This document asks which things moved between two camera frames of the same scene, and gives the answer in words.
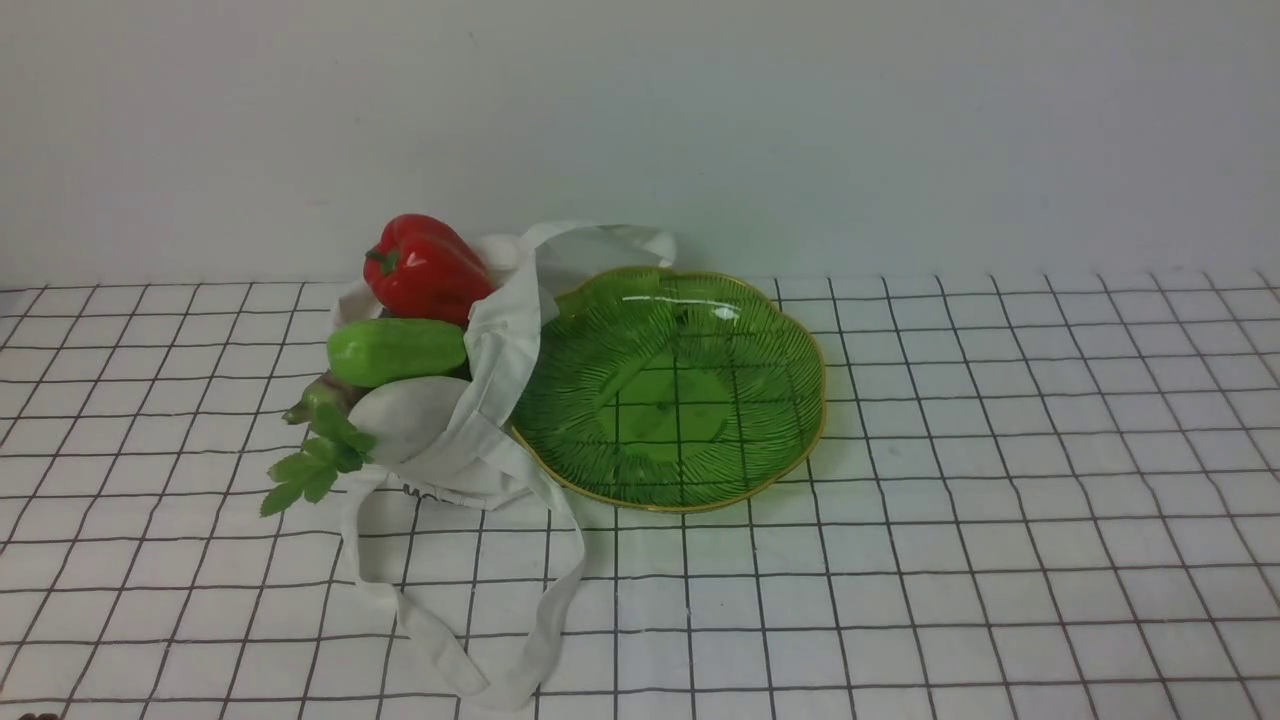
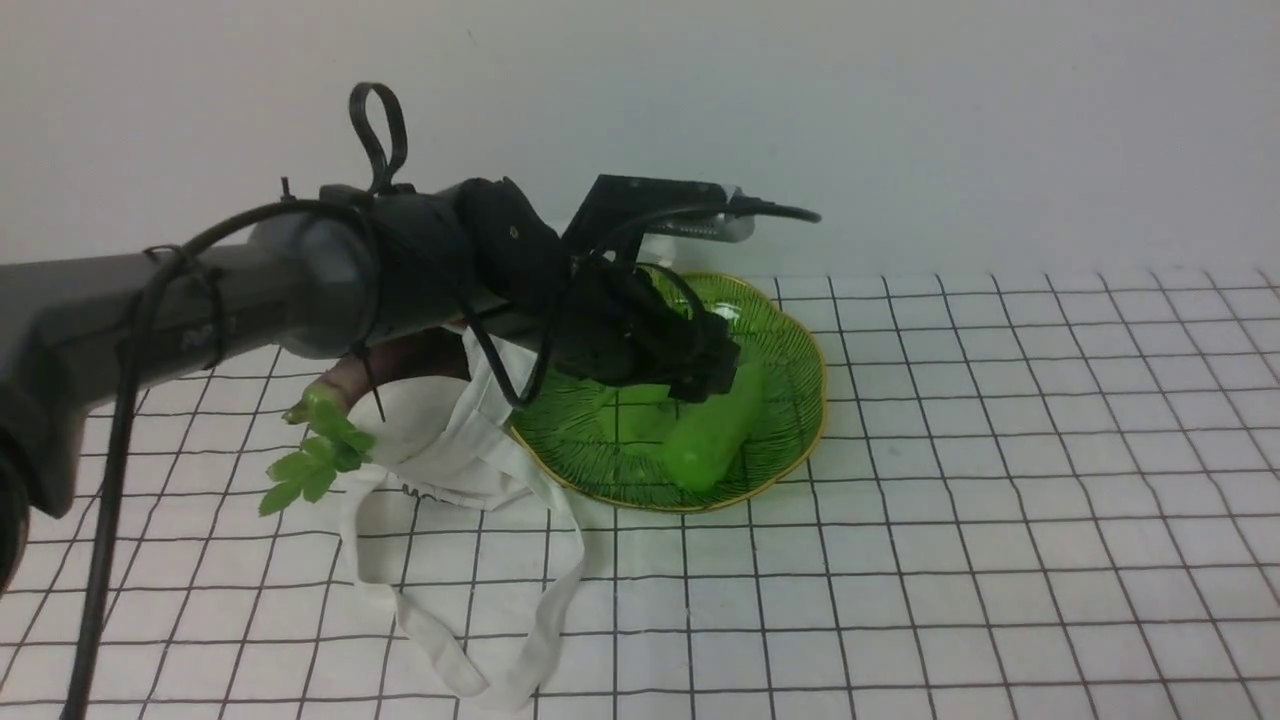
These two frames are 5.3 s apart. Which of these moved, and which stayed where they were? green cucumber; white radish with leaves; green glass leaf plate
Moved: green cucumber
Stayed: green glass leaf plate; white radish with leaves
